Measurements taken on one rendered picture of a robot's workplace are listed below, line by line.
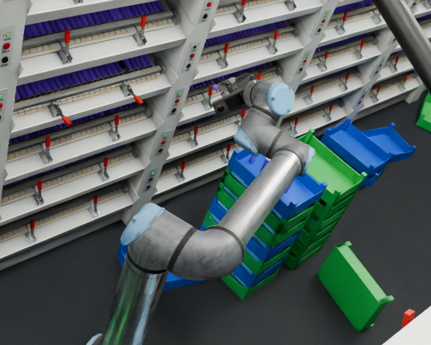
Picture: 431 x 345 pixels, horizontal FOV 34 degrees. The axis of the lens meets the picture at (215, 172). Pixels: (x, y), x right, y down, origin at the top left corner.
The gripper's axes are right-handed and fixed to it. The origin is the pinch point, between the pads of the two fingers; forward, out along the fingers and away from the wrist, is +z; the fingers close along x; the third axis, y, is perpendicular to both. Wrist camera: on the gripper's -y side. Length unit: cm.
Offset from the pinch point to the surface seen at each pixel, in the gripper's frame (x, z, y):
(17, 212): -1, 18, -75
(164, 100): 3.2, 15.3, -13.7
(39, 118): 27, -3, -55
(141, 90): 13.0, 7.6, -21.0
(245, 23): 12.1, 6.8, 22.8
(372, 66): -59, 66, 103
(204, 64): 5.1, 17.5, 6.3
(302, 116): -63, 76, 62
